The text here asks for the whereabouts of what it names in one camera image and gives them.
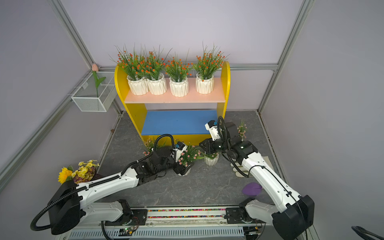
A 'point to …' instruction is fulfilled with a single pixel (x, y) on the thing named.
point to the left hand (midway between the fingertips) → (188, 159)
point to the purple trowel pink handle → (252, 189)
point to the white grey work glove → (241, 172)
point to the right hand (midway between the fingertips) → (201, 143)
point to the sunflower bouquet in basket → (85, 172)
